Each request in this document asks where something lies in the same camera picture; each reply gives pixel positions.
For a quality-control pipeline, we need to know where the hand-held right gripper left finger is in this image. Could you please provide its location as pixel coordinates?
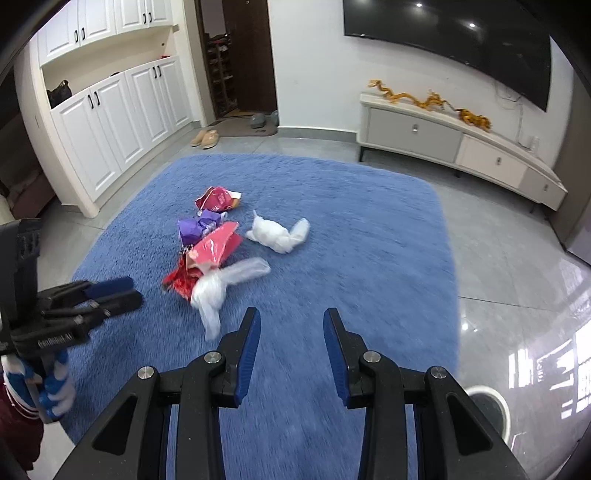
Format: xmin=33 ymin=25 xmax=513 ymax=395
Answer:
xmin=53 ymin=307 xmax=262 ymax=480

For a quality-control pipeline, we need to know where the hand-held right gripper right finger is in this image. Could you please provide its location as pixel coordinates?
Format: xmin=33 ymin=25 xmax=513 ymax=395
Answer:
xmin=323 ymin=307 xmax=532 ymax=480

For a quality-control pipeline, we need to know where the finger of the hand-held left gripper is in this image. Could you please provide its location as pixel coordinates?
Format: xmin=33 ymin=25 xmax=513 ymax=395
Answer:
xmin=44 ymin=291 xmax=144 ymax=326
xmin=39 ymin=276 xmax=136 ymax=306

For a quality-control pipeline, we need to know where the dark red foil wrapper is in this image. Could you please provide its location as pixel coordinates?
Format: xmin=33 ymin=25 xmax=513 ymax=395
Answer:
xmin=161 ymin=256 xmax=204 ymax=299

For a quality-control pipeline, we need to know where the white plastic bag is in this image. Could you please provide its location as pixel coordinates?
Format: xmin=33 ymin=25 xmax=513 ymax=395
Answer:
xmin=190 ymin=257 xmax=272 ymax=342
xmin=245 ymin=210 xmax=311 ymax=255

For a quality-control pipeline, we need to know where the purple wrapper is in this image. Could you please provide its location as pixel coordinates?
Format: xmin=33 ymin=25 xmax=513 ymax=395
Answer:
xmin=178 ymin=209 xmax=223 ymax=248

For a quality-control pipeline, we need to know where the red snack packet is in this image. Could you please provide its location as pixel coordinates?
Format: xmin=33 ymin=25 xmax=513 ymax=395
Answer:
xmin=185 ymin=222 xmax=242 ymax=273

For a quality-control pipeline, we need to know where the red snack wrapper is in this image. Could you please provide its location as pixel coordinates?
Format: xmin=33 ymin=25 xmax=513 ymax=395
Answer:
xmin=195 ymin=186 xmax=243 ymax=214

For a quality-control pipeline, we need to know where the white trash bin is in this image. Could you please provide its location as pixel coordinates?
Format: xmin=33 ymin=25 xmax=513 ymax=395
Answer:
xmin=464 ymin=387 xmax=511 ymax=449

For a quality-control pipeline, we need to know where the person's left forearm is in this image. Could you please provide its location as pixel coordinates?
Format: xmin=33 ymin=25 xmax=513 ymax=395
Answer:
xmin=0 ymin=355 xmax=45 ymax=472

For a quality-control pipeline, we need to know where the person's left hand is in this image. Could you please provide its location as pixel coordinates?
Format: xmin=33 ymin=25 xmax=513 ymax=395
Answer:
xmin=39 ymin=348 xmax=77 ymax=422

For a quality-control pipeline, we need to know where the blue fluffy rug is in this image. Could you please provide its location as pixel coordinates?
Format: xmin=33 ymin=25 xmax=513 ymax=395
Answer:
xmin=60 ymin=154 xmax=460 ymax=480

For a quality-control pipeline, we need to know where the white floor cabinet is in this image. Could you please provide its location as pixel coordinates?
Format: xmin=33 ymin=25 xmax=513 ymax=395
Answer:
xmin=50 ymin=55 xmax=193 ymax=220

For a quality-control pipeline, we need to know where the dark handbag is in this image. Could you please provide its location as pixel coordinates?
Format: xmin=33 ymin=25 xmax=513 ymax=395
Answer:
xmin=47 ymin=80 xmax=72 ymax=109

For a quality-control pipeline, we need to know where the dark doormat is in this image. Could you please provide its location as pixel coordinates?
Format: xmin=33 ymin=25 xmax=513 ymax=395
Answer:
xmin=207 ymin=119 xmax=279 ymax=138

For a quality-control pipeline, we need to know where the shoe rack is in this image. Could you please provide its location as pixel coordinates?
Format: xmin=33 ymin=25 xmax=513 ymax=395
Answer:
xmin=205 ymin=34 xmax=234 ymax=119

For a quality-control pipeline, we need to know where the white grey television cabinet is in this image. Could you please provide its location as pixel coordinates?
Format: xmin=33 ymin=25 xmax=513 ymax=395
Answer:
xmin=358 ymin=91 xmax=568 ymax=212

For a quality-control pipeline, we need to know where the gold dragon figurine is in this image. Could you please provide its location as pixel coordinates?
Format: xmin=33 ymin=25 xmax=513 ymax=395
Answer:
xmin=368 ymin=79 xmax=420 ymax=105
xmin=416 ymin=90 xmax=456 ymax=113

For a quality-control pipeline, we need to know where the dark brown door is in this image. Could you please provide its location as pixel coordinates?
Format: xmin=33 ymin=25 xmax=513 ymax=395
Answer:
xmin=198 ymin=0 xmax=278 ymax=116

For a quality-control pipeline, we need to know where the gold tiger figurine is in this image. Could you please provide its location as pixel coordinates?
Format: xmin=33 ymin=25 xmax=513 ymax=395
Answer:
xmin=457 ymin=109 xmax=493 ymax=130

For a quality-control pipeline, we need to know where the grey refrigerator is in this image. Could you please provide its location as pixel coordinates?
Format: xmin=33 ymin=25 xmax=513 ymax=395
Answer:
xmin=549 ymin=65 xmax=591 ymax=267

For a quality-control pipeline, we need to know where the white wall cabinet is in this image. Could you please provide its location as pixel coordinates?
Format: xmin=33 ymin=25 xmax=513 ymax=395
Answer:
xmin=37 ymin=0 xmax=174 ymax=70

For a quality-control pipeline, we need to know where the television cable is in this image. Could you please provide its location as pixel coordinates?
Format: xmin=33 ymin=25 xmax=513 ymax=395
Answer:
xmin=496 ymin=80 xmax=528 ymax=145

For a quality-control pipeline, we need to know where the black wall television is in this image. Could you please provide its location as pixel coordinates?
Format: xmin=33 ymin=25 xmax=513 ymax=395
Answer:
xmin=342 ymin=0 xmax=553 ymax=112

